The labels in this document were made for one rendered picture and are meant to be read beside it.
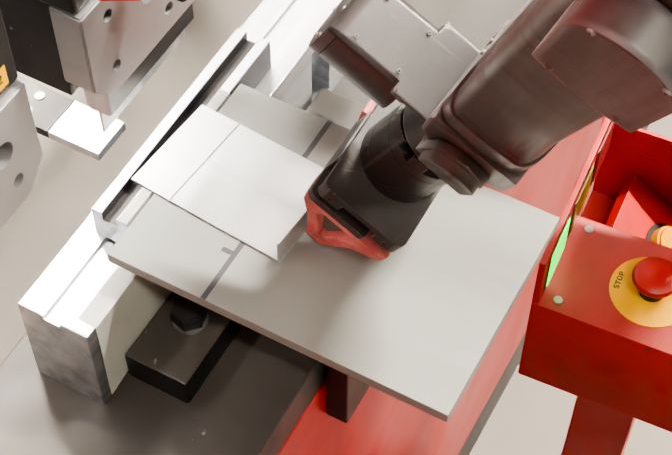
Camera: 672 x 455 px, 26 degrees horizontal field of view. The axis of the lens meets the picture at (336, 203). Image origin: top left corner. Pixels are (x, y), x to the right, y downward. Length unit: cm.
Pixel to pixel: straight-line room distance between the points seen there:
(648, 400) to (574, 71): 89
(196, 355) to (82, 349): 9
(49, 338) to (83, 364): 3
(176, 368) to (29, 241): 123
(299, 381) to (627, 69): 72
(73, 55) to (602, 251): 61
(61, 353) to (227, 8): 156
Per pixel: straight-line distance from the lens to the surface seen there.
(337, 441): 128
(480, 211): 103
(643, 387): 131
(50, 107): 110
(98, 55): 84
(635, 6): 40
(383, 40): 82
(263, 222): 102
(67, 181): 235
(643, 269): 126
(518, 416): 210
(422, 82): 82
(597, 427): 153
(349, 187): 91
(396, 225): 92
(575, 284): 128
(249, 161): 106
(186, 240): 102
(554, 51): 44
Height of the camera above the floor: 183
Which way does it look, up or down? 53 degrees down
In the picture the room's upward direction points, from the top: straight up
